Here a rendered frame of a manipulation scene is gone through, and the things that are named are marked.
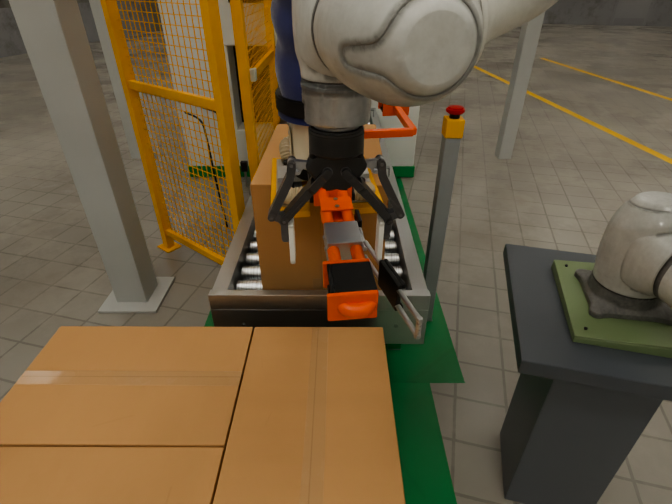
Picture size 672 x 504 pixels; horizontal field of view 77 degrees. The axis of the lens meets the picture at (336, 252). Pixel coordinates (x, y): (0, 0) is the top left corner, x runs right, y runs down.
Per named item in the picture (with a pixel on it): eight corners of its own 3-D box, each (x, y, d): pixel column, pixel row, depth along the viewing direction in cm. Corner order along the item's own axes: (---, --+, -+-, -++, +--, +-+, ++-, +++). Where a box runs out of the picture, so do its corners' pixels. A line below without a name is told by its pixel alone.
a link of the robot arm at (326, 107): (300, 71, 57) (302, 116, 60) (299, 85, 49) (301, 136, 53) (368, 70, 57) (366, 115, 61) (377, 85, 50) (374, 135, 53)
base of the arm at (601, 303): (644, 268, 114) (651, 251, 111) (679, 326, 96) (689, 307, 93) (569, 263, 118) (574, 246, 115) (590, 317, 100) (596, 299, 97)
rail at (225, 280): (286, 131, 341) (284, 107, 330) (293, 132, 341) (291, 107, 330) (218, 336, 147) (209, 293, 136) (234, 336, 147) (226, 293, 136)
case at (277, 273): (283, 211, 194) (276, 123, 172) (371, 212, 193) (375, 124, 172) (262, 294, 143) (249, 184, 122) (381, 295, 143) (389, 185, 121)
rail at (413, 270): (367, 132, 341) (368, 107, 330) (374, 132, 341) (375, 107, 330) (407, 336, 147) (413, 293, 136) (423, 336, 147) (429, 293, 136)
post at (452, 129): (416, 312, 218) (443, 115, 164) (430, 312, 218) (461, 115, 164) (418, 321, 213) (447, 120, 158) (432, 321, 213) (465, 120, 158)
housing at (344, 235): (322, 242, 80) (321, 222, 77) (358, 240, 81) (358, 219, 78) (325, 265, 74) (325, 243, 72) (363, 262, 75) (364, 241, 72)
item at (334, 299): (323, 285, 69) (322, 260, 67) (367, 281, 70) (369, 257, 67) (327, 322, 63) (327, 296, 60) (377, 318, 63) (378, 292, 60)
